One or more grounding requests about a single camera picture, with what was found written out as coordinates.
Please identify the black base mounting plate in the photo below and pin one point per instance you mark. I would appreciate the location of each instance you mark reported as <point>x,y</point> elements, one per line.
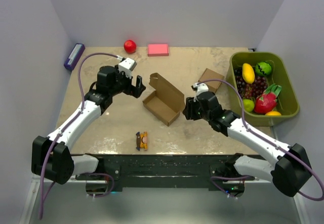
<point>212,172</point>

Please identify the orange fruit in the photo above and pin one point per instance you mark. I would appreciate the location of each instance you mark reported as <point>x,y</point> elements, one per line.
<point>273,113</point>

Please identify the olive green plastic bin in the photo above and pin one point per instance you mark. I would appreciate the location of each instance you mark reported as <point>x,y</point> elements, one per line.
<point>287,103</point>

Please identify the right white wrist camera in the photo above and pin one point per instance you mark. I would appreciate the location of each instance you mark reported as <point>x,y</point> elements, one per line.
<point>199,88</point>

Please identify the red dragon fruit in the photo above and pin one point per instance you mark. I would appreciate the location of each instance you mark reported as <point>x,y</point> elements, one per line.
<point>267,101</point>

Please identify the red apple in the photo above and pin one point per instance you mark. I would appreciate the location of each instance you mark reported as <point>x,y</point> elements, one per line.
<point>130,46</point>

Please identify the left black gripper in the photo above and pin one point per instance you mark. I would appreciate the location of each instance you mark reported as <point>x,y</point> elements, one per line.
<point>135,91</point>

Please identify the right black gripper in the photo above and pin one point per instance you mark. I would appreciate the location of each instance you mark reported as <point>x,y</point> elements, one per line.
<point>189,110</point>

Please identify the yellow mango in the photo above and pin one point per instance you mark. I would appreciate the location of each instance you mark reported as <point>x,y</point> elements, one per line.
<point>248,73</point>

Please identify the pink rectangular box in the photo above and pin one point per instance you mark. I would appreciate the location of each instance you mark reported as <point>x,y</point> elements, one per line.
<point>157,50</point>

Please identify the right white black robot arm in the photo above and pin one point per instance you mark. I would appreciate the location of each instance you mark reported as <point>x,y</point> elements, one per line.
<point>287,167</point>

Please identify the green round fruit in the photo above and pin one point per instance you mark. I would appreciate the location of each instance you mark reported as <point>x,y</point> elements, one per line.
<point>263,68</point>

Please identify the purple blue box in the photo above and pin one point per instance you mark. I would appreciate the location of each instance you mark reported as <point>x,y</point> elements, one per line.
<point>74,56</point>

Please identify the purple grapes bunch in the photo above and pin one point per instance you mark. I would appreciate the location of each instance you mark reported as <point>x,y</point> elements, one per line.
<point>250,91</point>

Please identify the small folded cardboard box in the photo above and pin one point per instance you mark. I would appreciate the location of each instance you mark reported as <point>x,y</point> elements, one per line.
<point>207,77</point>

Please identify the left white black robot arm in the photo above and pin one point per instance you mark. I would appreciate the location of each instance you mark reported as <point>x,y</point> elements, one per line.
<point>51,156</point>

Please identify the small snack wrapper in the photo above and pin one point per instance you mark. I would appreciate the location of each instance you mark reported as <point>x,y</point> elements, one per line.
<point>142,141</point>

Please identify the aluminium rail frame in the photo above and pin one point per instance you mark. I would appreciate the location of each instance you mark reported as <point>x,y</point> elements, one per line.
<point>260,203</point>

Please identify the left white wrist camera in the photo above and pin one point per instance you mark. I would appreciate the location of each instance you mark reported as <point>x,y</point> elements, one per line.
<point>126,65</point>

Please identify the large brown cardboard box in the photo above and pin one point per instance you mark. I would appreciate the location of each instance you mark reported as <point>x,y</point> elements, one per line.
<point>166,102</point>

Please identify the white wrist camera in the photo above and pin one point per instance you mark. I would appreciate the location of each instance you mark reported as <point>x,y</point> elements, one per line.
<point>126,65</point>
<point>199,88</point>

